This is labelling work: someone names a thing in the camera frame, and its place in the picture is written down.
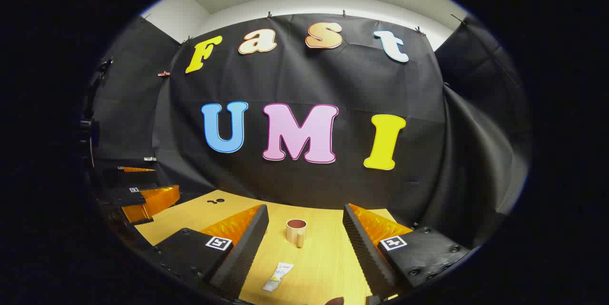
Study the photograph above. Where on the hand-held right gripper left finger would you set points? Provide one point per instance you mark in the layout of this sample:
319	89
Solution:
242	252

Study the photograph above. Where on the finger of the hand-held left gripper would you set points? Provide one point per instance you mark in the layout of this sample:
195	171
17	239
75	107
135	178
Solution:
123	196
128	177

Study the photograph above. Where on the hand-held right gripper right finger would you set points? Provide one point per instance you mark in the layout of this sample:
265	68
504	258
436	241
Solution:
364	252

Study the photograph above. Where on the white toothpaste tube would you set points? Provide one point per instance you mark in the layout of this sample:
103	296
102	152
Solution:
279	276

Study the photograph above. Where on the wooden desktop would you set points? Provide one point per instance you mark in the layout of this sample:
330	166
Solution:
319	257

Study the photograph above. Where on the black backdrop cloth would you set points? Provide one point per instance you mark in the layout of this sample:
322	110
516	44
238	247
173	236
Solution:
304	81

